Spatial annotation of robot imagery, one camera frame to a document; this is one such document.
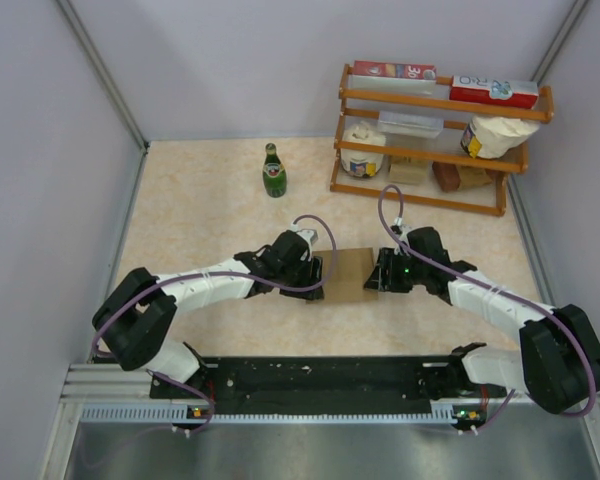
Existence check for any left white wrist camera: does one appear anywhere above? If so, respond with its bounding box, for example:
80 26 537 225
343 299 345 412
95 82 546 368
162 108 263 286
290 224 318 250

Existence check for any crumpled brown paper bag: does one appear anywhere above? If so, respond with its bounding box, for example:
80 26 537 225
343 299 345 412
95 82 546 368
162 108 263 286
457 166 495 190

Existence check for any red white box right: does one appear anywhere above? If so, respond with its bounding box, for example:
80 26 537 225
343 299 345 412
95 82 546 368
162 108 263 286
449 75 539 109

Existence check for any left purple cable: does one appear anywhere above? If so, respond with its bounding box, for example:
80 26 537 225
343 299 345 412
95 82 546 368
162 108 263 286
91 214 339 435

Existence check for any right aluminium frame post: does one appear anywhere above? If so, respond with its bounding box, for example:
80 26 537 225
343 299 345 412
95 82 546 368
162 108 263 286
531 0 591 85

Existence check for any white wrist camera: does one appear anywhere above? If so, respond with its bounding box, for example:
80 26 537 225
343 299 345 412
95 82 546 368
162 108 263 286
290 224 318 250
391 217 411 255

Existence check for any grey cable duct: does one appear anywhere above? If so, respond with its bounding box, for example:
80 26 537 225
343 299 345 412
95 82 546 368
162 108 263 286
82 402 481 425

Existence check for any white bag left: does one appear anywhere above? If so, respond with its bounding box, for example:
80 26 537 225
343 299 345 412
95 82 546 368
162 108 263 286
340 120 386 178

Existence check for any green glass bottle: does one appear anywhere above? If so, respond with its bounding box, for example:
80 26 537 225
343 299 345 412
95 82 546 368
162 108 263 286
262 143 287 198

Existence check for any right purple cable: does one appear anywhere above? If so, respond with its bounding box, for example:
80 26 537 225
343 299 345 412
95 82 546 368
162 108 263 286
377 184 599 435

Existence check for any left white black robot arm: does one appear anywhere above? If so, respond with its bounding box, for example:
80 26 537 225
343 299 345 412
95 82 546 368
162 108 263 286
92 226 322 397

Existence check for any wooden shelf rack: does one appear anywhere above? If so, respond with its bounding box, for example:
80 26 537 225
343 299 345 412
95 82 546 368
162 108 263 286
329 64 555 217

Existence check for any large white bag right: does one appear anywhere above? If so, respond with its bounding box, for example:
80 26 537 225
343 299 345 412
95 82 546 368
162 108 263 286
460 116 541 159

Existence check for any brown cardboard box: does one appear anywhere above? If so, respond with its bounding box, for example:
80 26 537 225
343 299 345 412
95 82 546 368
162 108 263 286
312 247 378 305

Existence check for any red foil box left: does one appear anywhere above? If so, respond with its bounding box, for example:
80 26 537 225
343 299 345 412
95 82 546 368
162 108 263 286
353 60 437 82

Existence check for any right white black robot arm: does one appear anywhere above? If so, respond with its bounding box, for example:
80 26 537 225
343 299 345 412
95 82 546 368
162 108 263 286
364 227 600 414

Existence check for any brown brick block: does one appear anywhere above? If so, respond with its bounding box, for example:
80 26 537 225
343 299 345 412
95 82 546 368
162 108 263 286
432 162 461 192

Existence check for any clear plastic container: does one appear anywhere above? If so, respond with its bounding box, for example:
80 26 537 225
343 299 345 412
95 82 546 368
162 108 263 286
377 111 444 139

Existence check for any aluminium corner frame post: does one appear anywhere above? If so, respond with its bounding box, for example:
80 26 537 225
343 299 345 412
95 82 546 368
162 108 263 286
55 0 149 152

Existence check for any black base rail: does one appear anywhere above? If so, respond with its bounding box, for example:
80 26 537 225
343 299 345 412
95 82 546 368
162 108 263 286
150 355 506 415

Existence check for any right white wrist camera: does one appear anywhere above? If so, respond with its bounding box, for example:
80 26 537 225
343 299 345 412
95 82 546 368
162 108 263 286
391 217 411 255

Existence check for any purple cable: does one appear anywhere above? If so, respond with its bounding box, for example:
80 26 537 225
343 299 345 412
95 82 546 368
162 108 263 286
377 184 599 435
91 214 339 435

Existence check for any tan cardboard block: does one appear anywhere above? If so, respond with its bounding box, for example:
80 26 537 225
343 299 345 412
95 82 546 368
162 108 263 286
389 156 430 185

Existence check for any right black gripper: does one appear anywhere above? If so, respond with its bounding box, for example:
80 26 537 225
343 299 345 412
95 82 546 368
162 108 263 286
364 247 428 293

